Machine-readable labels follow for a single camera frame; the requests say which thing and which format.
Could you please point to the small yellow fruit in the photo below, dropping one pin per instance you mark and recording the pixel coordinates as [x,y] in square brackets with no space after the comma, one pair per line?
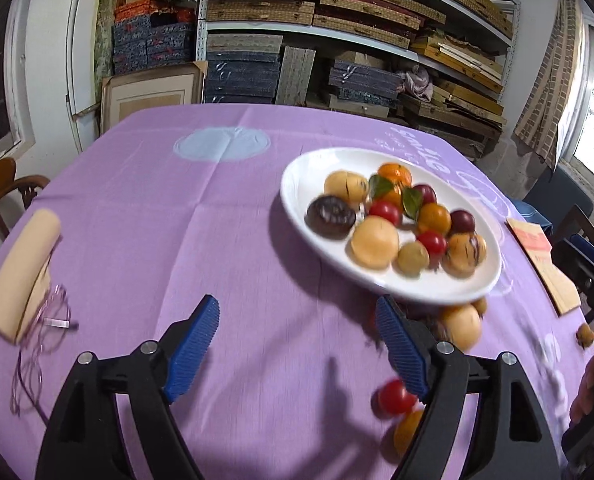
[412,259]
[480,306]

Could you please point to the beige glasses case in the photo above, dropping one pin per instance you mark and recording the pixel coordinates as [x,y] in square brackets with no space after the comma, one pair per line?
[22,270]

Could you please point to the stack of dark grey boxes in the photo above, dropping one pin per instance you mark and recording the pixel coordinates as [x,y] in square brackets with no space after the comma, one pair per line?
[242,75]

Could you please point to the white plastic pipe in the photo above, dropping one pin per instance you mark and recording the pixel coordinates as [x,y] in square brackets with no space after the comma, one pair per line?
[72,60]

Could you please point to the plain orange tangerine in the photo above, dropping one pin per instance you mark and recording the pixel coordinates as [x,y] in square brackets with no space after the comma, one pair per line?
[433,218]

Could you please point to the red tomato with calyx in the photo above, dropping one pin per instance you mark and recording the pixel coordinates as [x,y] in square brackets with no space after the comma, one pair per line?
[433,242]

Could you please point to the dark brown round fruit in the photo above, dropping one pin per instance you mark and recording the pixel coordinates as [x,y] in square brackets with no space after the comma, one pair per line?
[329,215]

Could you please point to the dark red plum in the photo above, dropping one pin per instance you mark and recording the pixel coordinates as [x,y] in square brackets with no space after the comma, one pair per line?
[463,221]
[427,192]

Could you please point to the pink crumpled cloth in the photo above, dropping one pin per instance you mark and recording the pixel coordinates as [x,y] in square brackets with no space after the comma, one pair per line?
[417,85]

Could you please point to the tan paper booklet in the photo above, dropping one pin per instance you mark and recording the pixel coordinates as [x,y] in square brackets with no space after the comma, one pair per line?
[537,250]

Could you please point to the white oval plate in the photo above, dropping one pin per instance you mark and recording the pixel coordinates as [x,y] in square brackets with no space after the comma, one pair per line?
[302,185]

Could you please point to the yellow cherry tomato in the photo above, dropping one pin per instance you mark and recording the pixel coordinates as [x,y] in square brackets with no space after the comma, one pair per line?
[407,432]

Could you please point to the pile of flat wooden boxes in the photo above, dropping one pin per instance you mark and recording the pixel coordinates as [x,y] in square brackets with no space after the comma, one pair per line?
[462,90]

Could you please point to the orange patterned box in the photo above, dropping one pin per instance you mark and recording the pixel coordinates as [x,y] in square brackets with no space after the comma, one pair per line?
[137,10]

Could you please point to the stack of dark tied boxes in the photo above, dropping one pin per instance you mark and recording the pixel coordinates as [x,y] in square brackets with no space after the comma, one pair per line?
[362,82]

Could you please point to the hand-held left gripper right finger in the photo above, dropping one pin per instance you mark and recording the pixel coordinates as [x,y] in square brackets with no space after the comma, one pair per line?
[402,350]

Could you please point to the brick pattern curtain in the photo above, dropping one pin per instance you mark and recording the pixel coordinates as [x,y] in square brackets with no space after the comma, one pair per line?
[547,85]

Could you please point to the dark wooden chair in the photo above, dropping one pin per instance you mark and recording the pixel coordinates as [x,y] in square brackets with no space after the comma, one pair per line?
[572,260]

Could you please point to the person's right hand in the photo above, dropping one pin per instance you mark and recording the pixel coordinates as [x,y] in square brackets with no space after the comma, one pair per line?
[588,390]

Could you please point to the green marbled board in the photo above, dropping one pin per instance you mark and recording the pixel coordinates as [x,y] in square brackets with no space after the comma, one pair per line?
[104,35]

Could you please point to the purple printed tablecloth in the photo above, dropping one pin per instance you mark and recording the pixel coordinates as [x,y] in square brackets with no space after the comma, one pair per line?
[177,235]

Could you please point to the stack of blue patterned boxes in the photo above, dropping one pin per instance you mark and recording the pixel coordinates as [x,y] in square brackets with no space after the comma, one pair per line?
[137,45]

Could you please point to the small striped pepino melon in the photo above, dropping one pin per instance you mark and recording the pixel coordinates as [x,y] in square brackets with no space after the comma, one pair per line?
[342,185]

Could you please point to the red cherry tomato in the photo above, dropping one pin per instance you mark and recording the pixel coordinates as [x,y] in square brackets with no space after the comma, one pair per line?
[394,396]
[384,212]

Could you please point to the beige picture frame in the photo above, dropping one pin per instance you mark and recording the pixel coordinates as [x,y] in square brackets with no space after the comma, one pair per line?
[109,105]

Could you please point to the large striped pepino melon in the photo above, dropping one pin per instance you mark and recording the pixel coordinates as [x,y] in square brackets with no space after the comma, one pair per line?
[464,255]

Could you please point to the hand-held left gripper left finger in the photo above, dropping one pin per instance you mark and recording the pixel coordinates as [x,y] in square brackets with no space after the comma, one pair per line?
[192,350]

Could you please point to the blue cloth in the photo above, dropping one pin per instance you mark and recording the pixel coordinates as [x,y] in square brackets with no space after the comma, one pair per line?
[532,210]

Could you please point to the large yellow apricot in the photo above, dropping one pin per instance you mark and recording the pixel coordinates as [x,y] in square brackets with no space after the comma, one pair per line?
[374,242]
[462,327]

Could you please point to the pink frame eyeglasses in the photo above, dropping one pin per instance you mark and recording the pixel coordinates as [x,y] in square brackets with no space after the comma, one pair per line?
[57,322]

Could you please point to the brown loquat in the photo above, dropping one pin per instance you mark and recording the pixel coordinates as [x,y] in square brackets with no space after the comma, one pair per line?
[585,334]

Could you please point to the white metal shelf rack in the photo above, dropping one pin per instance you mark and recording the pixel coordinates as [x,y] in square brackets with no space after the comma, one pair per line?
[202,35]

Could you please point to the upright grey box set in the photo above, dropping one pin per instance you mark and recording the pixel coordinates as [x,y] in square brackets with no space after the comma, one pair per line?
[297,75]

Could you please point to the pile of woven straw boxes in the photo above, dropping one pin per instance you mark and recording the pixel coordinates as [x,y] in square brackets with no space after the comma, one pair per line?
[262,10]

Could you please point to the tangerine with green leaves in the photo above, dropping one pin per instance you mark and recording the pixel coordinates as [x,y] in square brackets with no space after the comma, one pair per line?
[397,172]

